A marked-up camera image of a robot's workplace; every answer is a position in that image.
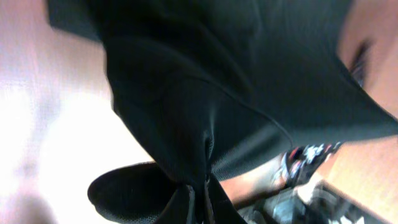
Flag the black patterned printed shirt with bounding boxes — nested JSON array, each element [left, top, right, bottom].
[[272, 142, 342, 188]]

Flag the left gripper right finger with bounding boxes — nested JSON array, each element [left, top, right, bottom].
[[205, 174, 246, 224]]

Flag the plain black t-shirt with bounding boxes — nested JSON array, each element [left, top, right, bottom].
[[45, 0, 398, 187]]

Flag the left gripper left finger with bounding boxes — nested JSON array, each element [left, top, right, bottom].
[[88, 163, 195, 224]]

